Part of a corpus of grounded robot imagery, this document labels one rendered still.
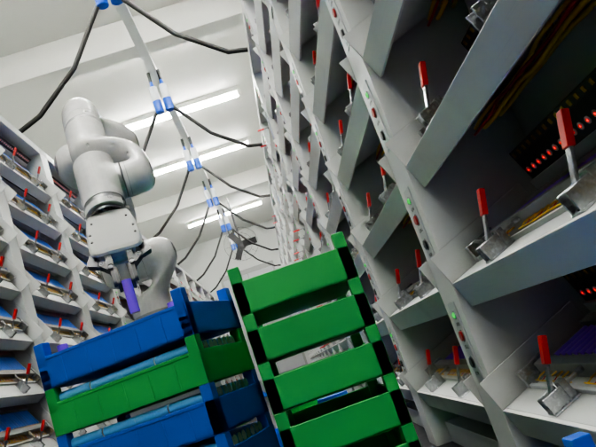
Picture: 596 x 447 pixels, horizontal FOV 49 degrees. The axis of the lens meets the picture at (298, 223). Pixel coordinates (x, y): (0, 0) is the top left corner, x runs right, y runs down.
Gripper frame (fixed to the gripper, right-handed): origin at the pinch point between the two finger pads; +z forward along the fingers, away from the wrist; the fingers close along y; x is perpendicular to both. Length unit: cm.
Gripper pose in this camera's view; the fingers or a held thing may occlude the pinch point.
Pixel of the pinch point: (125, 277)
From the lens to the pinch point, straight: 125.9
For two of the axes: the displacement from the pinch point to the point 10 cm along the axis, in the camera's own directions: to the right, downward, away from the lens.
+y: -9.3, 2.7, -2.6
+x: 0.3, -6.3, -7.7
